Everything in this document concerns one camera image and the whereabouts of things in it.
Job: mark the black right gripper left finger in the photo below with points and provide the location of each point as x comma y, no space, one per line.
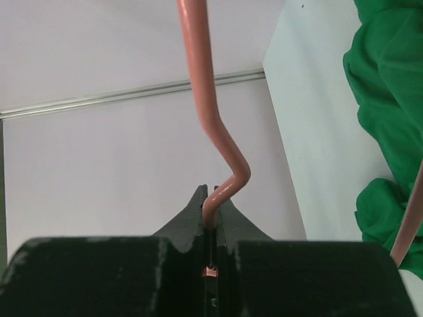
156,275

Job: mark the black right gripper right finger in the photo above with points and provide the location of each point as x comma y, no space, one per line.
260,276

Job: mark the green t shirt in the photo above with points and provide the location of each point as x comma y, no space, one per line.
384,70

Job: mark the pink wire hanger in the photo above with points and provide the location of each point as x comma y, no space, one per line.
193,16

